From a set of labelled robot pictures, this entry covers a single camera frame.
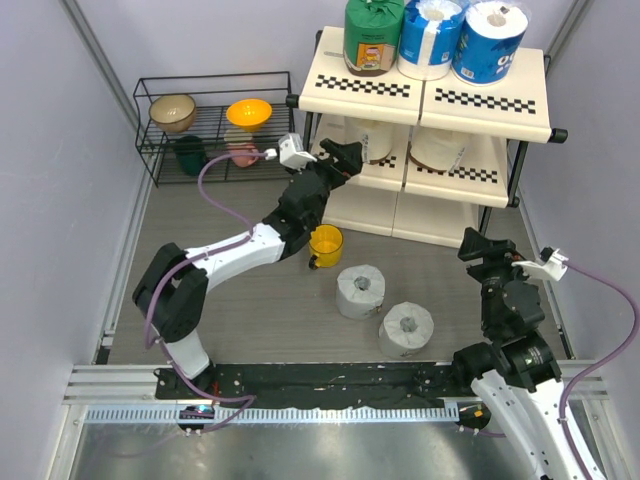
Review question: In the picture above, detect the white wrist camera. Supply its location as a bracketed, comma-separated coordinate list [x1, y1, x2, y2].
[512, 247, 569, 282]
[264, 133, 317, 171]

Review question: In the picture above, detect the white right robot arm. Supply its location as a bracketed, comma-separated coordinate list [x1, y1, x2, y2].
[451, 227, 604, 479]

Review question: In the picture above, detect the yellow mug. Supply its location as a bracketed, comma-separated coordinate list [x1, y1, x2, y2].
[308, 224, 344, 270]

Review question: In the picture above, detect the pink mug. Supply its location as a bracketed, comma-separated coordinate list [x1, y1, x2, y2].
[224, 128, 259, 168]

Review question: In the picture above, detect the cream roll front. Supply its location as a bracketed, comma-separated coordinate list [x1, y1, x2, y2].
[409, 126, 471, 172]

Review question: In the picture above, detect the grey roll front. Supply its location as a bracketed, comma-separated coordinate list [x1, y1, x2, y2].
[377, 302, 435, 359]

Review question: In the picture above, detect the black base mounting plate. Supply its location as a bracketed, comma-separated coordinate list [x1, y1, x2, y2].
[153, 360, 511, 409]

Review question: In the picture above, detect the green paper towel roll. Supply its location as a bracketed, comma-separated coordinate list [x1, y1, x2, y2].
[343, 0, 405, 76]

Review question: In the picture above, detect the cream three-tier shelf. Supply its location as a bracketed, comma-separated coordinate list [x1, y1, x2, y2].
[288, 26, 568, 247]

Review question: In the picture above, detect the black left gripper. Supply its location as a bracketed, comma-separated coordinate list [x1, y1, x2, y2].
[286, 141, 362, 229]

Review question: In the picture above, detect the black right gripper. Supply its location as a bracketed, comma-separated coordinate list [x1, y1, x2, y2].
[457, 226, 539, 332]

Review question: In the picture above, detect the white roll blue base wrap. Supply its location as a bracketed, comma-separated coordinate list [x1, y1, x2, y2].
[452, 1, 530, 86]

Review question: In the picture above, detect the blue striped plastic-wrapped roll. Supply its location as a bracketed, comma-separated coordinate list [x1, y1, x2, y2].
[397, 0, 468, 81]

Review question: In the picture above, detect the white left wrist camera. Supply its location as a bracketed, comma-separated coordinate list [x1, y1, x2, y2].
[264, 133, 317, 171]

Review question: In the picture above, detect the beige ceramic bowl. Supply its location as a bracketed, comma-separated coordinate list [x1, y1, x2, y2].
[149, 94, 197, 133]

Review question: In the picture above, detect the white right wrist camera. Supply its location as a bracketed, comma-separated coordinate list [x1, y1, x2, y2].
[512, 247, 569, 282]

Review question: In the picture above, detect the grey roll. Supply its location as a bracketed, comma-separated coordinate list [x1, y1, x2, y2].
[336, 265, 386, 320]
[377, 302, 435, 359]

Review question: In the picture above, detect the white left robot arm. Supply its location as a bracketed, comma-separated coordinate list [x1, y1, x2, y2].
[132, 134, 363, 399]

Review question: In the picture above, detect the cream roll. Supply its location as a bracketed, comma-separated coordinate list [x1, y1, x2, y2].
[344, 117, 394, 164]
[409, 126, 471, 172]

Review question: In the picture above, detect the black wire rack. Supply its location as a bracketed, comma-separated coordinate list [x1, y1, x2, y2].
[132, 71, 297, 187]

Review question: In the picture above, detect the dark green mug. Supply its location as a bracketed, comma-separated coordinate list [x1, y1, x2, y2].
[172, 135, 207, 177]

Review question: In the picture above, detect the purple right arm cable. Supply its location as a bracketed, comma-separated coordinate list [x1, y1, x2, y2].
[459, 262, 640, 480]

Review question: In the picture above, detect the orange bowl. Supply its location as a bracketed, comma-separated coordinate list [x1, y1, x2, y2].
[226, 98, 273, 132]

